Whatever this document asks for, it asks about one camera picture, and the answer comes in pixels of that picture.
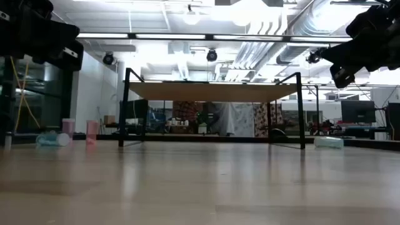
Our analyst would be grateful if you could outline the mandala pattern tapestry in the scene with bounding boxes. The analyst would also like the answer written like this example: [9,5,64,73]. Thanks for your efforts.
[172,101,204,135]

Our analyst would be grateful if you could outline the yellow cable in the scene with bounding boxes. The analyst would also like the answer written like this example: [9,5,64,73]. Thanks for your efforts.
[14,62,29,132]
[10,56,41,129]

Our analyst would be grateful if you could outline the black desk monitor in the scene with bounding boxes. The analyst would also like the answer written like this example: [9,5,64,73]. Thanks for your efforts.
[124,99,149,120]

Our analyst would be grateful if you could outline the white LED light strip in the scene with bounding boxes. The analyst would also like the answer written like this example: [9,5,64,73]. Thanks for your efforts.
[136,33,206,40]
[76,32,129,39]
[213,34,284,41]
[290,36,353,43]

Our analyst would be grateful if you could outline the black table edge rail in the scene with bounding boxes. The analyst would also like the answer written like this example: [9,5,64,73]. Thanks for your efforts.
[12,133,400,152]

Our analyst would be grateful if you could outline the pink medicine bottle white cap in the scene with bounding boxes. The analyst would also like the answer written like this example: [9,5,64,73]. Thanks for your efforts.
[61,117,76,141]

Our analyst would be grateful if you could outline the white cylinder dark top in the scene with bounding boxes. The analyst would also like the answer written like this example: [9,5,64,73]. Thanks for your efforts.
[4,131,13,151]

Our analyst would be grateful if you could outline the silver ventilation duct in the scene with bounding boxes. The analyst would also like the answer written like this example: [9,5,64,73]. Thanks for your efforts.
[276,0,354,66]

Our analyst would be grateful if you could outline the black background rig frame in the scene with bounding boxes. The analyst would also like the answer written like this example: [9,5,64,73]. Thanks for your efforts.
[300,83,320,136]

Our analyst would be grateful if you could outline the blue medicine bottle white cap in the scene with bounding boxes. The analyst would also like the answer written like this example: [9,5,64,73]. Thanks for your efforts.
[35,131,71,148]

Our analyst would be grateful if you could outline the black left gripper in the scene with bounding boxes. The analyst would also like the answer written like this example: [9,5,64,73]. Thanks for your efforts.
[0,21,84,71]

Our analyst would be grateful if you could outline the red black equipment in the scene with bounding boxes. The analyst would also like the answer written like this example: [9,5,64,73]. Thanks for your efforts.
[307,119,342,136]

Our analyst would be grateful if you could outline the grey hanging cloth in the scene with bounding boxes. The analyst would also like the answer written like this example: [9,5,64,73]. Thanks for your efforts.
[204,101,236,137]

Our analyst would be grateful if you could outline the silver ceiling pipes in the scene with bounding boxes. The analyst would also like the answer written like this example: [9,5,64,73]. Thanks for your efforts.
[232,12,288,83]

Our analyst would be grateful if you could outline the blue top desk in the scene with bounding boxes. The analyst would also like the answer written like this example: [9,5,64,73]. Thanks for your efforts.
[344,126,391,140]

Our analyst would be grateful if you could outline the potted plant white pot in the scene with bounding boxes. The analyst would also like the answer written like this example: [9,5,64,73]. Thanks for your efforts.
[196,111,209,135]

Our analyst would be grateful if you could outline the wooden shelf black metal frame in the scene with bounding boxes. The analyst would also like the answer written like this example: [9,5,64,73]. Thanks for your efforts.
[117,67,306,150]

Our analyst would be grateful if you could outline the black monitor on arm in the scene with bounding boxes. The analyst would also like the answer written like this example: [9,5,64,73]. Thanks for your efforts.
[341,99,377,124]

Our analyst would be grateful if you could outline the brown floral hanging cloth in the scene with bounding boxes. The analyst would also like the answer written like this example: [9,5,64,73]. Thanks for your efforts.
[253,102,284,138]

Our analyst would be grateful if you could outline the black standing panel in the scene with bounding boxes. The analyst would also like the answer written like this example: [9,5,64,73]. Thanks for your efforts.
[387,102,400,141]

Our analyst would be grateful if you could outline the white round pendant lamp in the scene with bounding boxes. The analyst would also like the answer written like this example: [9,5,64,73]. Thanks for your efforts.
[182,3,201,26]

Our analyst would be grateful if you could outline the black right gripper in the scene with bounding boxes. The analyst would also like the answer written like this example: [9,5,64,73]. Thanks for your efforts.
[321,36,400,89]

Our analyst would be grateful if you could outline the black ceiling spotlight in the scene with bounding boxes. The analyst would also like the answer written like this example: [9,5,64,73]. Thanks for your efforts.
[206,48,218,63]
[102,52,115,66]
[305,46,326,65]

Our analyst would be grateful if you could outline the white patterned hanging cloth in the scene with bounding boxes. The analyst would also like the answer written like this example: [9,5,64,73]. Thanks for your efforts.
[231,102,256,138]

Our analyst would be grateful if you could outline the salmon medicine bottle white cap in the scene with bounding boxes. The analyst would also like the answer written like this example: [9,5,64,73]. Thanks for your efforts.
[86,120,99,145]

